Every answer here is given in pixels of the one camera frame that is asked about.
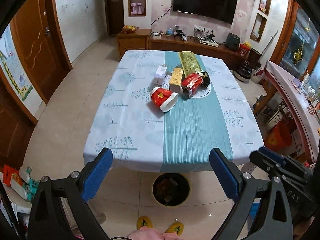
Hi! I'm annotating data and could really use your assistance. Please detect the black wrapper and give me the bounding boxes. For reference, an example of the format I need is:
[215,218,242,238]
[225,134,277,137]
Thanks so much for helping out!
[198,70,210,88]

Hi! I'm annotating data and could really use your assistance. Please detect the red white paper cup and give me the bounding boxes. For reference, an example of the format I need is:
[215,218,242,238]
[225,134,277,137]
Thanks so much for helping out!
[150,87,178,113]

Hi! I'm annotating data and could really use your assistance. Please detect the red tea box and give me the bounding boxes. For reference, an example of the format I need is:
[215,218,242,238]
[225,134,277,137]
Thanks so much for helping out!
[181,73,203,98]

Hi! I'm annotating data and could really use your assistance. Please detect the yellow cardboard box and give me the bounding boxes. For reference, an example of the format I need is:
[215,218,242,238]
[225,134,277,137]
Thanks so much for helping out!
[169,67,184,94]

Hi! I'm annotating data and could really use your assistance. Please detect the green gold foil bag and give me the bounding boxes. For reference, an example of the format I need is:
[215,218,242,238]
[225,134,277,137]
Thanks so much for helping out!
[178,51,201,77]

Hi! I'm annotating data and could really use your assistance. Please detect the white small carton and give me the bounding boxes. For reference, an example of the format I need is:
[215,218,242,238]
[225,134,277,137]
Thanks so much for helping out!
[152,66,167,87]

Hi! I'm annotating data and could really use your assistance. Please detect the round black trash bin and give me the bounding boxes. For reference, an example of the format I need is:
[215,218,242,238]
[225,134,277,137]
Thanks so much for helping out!
[152,172,190,207]

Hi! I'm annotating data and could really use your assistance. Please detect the red plastic bucket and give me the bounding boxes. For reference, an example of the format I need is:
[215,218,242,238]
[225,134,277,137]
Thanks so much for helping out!
[264,121,292,152]

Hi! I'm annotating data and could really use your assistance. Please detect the pink covered side table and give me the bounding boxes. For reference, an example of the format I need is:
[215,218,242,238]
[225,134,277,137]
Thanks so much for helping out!
[253,61,319,164]

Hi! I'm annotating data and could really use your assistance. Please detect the white teal patterned tablecloth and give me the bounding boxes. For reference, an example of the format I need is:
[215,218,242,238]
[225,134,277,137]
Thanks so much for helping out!
[83,50,264,173]

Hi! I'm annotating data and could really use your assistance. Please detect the left yellow slipper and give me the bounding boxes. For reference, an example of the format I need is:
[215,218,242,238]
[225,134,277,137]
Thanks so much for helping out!
[137,216,153,230]

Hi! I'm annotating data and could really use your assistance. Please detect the yellow slipper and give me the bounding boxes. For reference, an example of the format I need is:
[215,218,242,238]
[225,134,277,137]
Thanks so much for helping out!
[137,216,153,230]
[165,221,184,236]

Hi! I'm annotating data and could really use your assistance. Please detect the right yellow slipper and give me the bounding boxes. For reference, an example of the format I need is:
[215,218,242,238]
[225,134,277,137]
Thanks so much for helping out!
[165,221,184,236]

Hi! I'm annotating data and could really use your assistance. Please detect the pink trousers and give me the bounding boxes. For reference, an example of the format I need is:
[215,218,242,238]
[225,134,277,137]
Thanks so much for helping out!
[127,226,182,240]

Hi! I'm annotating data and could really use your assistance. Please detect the black pot on floor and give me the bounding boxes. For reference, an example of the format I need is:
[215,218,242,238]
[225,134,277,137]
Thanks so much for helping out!
[234,61,252,82]

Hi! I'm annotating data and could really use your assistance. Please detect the red basket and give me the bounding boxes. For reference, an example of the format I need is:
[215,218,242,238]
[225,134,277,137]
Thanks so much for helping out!
[239,43,251,57]

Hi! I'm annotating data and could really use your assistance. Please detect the black space heater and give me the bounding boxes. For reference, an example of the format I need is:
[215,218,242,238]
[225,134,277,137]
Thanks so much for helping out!
[225,33,240,51]

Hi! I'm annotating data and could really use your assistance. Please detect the white set-top box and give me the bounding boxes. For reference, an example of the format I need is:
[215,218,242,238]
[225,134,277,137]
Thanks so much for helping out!
[199,40,219,48]

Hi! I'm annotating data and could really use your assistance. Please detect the long wooden tv cabinet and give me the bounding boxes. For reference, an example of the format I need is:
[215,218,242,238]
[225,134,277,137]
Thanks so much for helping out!
[149,35,247,70]

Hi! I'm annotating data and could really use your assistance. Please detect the small wooden side cabinet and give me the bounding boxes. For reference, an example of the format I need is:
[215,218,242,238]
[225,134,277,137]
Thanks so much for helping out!
[116,29,151,60]

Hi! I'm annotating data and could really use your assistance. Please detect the golden fruit bowl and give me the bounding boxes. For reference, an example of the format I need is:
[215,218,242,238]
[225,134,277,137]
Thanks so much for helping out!
[121,25,139,34]

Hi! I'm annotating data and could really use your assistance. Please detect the cartoon wall height chart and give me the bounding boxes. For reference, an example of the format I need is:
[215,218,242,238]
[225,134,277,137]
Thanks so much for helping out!
[1,25,33,102]

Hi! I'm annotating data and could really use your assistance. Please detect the wall mounted black television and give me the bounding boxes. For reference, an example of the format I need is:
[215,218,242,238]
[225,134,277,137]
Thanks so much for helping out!
[172,0,238,24]

